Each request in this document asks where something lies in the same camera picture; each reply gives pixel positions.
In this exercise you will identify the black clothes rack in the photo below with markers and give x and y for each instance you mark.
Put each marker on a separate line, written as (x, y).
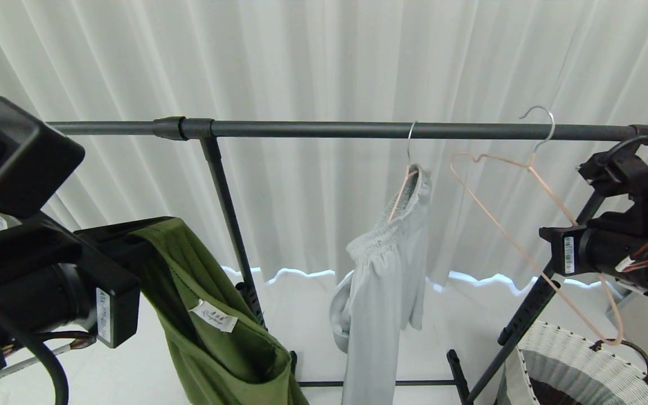
(313, 129)

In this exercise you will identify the green garment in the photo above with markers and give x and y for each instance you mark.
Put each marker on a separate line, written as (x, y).
(211, 349)

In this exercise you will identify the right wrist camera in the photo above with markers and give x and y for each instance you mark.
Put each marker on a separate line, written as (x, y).
(616, 174)

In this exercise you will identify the pale grey shorts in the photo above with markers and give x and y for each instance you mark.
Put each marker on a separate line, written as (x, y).
(380, 292)

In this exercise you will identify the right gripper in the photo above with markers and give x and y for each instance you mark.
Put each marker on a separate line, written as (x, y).
(605, 253)

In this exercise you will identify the white laundry basket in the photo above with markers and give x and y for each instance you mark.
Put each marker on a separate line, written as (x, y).
(571, 365)

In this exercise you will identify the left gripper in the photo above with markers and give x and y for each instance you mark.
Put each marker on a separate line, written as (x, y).
(31, 298)

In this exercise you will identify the white curtain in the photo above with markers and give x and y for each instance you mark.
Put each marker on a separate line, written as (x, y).
(313, 67)

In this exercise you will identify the pink clothes hanger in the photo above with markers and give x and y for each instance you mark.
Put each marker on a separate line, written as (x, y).
(401, 194)
(552, 194)

